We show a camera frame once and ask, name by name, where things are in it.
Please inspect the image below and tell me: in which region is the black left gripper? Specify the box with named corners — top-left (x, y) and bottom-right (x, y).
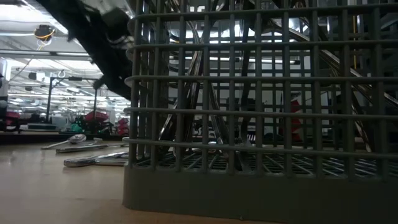
top-left (67, 6), bottom-right (137, 101)

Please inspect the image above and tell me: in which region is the grey plastic cutlery basket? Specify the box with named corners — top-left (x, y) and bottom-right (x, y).
top-left (122, 0), bottom-right (398, 224)

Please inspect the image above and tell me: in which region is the red bag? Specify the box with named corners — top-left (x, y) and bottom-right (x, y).
top-left (83, 110), bottom-right (108, 124)

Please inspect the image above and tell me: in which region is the small silver spoon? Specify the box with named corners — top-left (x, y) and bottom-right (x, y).
top-left (41, 134), bottom-right (88, 151)

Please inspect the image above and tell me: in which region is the black metal frame rig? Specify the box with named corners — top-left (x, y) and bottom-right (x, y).
top-left (45, 76), bottom-right (100, 124)

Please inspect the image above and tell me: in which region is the black yellow cable reel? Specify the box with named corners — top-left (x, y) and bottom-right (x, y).
top-left (33, 24), bottom-right (57, 50)

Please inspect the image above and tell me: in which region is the metal knife handle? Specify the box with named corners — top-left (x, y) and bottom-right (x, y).
top-left (63, 151), bottom-right (127, 168)

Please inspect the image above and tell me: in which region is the black aluminium table frame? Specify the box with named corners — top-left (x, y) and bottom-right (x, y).
top-left (0, 132), bottom-right (130, 145)

